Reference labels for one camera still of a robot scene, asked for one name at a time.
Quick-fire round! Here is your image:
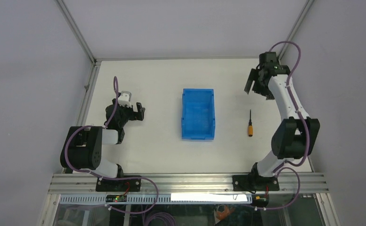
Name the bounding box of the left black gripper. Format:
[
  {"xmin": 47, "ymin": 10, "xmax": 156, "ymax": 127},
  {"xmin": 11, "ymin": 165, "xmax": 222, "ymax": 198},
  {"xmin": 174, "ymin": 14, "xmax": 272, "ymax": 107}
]
[{"xmin": 113, "ymin": 99, "xmax": 144, "ymax": 128}]

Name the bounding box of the orange black screwdriver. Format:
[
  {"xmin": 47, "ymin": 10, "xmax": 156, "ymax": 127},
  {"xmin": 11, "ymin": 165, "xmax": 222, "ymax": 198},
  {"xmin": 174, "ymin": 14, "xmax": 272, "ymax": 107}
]
[{"xmin": 247, "ymin": 110, "xmax": 253, "ymax": 137}]

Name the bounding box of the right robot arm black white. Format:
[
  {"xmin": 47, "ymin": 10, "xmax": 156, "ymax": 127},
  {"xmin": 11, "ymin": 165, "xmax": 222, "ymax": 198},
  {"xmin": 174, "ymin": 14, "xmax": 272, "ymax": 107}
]
[{"xmin": 244, "ymin": 51, "xmax": 320, "ymax": 191}]

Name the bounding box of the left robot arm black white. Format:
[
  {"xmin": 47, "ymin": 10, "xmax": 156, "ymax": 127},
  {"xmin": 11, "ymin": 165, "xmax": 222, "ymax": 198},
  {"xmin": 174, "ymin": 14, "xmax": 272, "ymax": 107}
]
[{"xmin": 60, "ymin": 99, "xmax": 145, "ymax": 191}]

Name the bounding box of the blue plastic bin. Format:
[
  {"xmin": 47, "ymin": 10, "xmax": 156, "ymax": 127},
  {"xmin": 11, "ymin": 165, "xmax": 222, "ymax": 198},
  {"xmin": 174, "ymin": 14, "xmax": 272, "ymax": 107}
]
[{"xmin": 181, "ymin": 89, "xmax": 216, "ymax": 140}]

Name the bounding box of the orange object below table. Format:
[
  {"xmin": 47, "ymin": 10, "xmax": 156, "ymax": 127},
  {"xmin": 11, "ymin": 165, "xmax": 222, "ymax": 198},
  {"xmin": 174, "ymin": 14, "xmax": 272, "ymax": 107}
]
[{"xmin": 214, "ymin": 204, "xmax": 235, "ymax": 221}]

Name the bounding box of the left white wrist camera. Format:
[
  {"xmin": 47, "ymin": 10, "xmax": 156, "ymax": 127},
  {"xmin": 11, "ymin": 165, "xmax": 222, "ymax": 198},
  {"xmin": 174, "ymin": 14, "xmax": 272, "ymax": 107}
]
[{"xmin": 117, "ymin": 91, "xmax": 132, "ymax": 107}]

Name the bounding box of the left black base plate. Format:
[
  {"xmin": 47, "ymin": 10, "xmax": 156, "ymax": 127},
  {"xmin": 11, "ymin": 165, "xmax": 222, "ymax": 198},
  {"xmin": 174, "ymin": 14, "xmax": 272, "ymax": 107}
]
[{"xmin": 95, "ymin": 176, "xmax": 141, "ymax": 193}]

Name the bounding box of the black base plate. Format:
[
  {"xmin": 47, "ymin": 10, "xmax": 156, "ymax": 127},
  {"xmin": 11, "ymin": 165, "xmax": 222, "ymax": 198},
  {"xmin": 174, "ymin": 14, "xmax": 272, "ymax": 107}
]
[
  {"xmin": 232, "ymin": 174, "xmax": 280, "ymax": 193},
  {"xmin": 95, "ymin": 176, "xmax": 141, "ymax": 193}
]

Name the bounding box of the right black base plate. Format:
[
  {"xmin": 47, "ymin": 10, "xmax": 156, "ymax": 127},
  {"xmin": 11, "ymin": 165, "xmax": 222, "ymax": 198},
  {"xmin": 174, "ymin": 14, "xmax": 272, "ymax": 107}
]
[{"xmin": 232, "ymin": 174, "xmax": 280, "ymax": 193}]

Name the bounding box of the aluminium front rail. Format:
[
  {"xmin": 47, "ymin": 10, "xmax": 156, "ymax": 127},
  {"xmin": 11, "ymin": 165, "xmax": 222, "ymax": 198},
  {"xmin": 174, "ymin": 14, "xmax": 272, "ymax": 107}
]
[{"xmin": 48, "ymin": 172, "xmax": 330, "ymax": 194}]

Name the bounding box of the slotted grey cable duct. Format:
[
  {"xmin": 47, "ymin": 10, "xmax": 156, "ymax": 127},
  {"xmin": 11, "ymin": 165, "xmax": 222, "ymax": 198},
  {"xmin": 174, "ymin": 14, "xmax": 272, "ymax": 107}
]
[{"xmin": 59, "ymin": 193, "xmax": 252, "ymax": 205}]

